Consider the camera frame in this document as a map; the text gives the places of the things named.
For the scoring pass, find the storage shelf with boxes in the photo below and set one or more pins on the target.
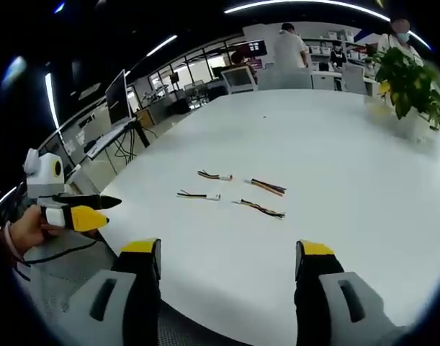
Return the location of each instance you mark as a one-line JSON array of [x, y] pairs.
[[324, 45]]

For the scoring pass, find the wall screen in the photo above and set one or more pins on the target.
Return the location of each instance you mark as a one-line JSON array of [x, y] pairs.
[[257, 48]]

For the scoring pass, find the white office desk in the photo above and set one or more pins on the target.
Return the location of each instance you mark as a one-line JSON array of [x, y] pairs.
[[108, 138]]

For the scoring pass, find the computer monitor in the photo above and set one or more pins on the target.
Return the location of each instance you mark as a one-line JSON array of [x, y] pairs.
[[117, 97]]

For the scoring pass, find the white office chair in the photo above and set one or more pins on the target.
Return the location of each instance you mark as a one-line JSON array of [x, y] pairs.
[[353, 79]]

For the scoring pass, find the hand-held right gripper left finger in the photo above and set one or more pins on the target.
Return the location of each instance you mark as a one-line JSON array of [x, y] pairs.
[[133, 288]]

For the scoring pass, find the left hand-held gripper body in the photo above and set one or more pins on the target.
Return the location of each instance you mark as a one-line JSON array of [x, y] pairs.
[[43, 180]]

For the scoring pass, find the person's left hand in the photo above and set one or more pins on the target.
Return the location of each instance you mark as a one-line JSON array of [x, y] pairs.
[[29, 230]]

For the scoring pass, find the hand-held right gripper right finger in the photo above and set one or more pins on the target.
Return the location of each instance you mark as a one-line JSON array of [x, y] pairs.
[[315, 288]]

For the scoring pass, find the white framed display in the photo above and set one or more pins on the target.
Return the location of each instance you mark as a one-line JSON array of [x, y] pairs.
[[239, 80]]

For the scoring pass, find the green potted plant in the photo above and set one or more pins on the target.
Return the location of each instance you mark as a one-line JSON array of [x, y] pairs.
[[408, 79]]

